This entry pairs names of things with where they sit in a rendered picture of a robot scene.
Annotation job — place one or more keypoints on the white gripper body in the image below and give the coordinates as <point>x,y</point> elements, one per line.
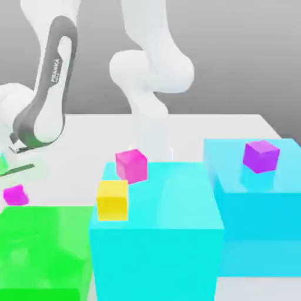
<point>21,169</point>

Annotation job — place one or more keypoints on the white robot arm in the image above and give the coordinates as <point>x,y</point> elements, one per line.
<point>150,70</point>

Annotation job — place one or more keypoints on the small magenta cube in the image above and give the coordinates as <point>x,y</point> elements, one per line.
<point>15,195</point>

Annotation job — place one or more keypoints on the small yellow cube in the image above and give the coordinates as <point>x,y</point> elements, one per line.
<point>112,201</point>

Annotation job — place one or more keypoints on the small pink cube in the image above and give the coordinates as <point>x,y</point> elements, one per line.
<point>131,166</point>

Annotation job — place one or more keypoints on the small purple cube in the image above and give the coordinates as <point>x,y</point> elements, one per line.
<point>261,156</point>

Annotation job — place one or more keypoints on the large green box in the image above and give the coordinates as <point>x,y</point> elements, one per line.
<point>44,249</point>

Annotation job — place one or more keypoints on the large cyan box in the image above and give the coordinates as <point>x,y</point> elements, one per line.
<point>157,254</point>

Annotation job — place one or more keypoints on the large sky blue box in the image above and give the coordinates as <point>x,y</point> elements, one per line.
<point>261,223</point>

